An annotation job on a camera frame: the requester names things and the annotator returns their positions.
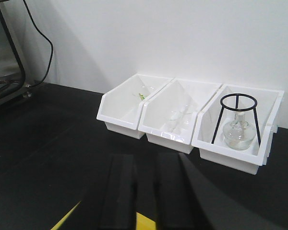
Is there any glass beaker with yellow-green sticks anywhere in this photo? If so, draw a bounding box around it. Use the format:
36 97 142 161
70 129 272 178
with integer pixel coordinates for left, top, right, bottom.
132 85 156 101

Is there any white storage bin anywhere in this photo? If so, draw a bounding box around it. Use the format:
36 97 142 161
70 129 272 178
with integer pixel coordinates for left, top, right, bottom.
192 84 284 175
138 78 222 154
96 74 173 139

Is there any black power cable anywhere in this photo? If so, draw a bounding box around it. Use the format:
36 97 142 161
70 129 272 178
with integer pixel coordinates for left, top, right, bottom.
22 0 54 88

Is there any white middle storage bin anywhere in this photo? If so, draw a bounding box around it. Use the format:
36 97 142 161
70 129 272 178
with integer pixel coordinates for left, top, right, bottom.
138 78 222 154

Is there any black wire tripod stand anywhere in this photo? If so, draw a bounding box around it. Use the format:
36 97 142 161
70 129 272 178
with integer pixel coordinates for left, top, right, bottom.
211 93 261 150

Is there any white right storage bin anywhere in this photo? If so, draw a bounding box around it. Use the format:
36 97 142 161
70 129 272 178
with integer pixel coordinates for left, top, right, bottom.
192 84 284 175

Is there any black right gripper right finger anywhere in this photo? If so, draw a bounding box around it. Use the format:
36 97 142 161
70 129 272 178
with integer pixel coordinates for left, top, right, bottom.
155 152 202 230

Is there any yellow plastic tray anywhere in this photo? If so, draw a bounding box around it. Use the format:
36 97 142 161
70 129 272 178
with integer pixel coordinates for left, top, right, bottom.
51 201 157 230

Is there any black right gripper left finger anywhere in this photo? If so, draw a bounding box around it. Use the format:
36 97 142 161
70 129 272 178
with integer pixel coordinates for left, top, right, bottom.
98 154 137 230

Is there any clear glass beaker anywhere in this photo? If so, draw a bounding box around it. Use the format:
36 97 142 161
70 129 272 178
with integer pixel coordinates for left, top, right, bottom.
167 104 195 132

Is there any clear glass alcohol lamp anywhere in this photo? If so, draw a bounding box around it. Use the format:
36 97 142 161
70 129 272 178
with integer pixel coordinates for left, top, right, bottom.
223 112 256 150

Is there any white left storage bin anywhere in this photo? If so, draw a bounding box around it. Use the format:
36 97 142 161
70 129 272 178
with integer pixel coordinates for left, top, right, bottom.
96 74 173 139

